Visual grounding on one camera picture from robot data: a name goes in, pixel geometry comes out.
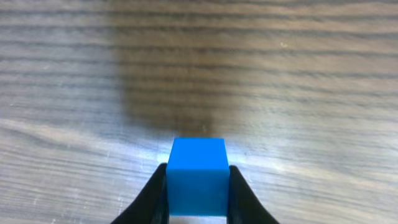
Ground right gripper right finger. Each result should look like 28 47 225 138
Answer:
226 164 280 224

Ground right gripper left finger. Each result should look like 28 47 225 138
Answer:
110 162 170 224

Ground blue cube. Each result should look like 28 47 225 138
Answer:
165 138 231 217

